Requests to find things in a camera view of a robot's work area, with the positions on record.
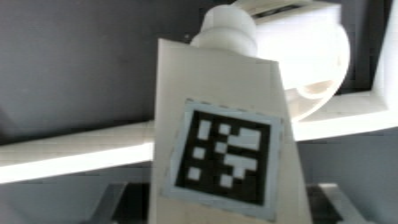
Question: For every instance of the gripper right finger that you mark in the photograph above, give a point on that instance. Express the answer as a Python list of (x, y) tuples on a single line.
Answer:
[(331, 206)]

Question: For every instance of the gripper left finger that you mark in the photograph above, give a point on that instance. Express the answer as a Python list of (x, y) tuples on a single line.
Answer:
[(123, 206)]

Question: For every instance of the white round stool seat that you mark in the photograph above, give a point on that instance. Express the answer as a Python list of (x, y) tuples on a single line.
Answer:
[(313, 90)]

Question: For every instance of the white front barrier wall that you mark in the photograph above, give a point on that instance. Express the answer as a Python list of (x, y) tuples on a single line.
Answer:
[(356, 113)]

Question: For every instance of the white barrier wall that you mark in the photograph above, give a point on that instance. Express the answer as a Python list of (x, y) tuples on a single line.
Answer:
[(386, 75), (356, 113)]

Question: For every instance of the white right barrier wall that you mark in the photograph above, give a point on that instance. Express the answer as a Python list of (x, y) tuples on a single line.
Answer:
[(386, 75)]

